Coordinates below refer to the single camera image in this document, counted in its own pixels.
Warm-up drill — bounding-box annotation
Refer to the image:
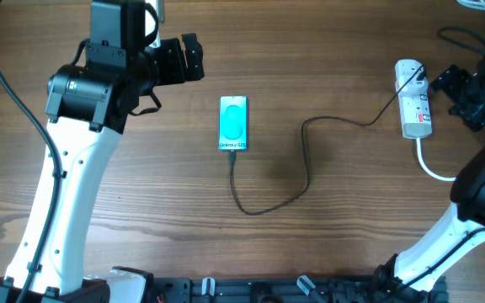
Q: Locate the black USB charging cable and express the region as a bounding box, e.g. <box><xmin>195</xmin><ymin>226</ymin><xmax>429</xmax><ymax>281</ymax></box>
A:
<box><xmin>228</xmin><ymin>64</ymin><xmax>428</xmax><ymax>216</ymax></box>

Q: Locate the white power strip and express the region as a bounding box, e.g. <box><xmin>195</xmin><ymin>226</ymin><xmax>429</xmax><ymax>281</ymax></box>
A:
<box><xmin>395</xmin><ymin>59</ymin><xmax>434</xmax><ymax>141</ymax></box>

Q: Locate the white USB charger adapter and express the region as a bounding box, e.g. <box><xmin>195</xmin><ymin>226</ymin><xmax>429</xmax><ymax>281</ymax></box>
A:
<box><xmin>395</xmin><ymin>59</ymin><xmax>429</xmax><ymax>97</ymax></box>

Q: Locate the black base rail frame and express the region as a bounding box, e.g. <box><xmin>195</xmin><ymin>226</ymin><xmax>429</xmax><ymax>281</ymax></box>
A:
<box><xmin>146</xmin><ymin>276</ymin><xmax>450</xmax><ymax>303</ymax></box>

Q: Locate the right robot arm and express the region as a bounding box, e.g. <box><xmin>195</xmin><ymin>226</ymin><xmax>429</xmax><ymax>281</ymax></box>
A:
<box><xmin>366</xmin><ymin>42</ymin><xmax>485</xmax><ymax>302</ymax></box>

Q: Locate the Galaxy smartphone with teal screen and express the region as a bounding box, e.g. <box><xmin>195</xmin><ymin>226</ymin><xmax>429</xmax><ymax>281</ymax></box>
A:
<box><xmin>218</xmin><ymin>95</ymin><xmax>248</xmax><ymax>151</ymax></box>

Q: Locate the white power strip cord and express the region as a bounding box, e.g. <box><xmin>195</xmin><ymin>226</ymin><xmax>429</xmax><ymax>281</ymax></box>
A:
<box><xmin>415</xmin><ymin>0</ymin><xmax>485</xmax><ymax>183</ymax></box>

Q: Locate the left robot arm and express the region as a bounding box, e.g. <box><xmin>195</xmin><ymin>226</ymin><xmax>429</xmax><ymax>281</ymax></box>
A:
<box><xmin>0</xmin><ymin>1</ymin><xmax>205</xmax><ymax>302</ymax></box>

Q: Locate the black left camera cable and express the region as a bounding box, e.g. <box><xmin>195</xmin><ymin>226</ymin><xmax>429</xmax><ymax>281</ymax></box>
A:
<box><xmin>0</xmin><ymin>0</ymin><xmax>67</xmax><ymax>303</ymax></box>

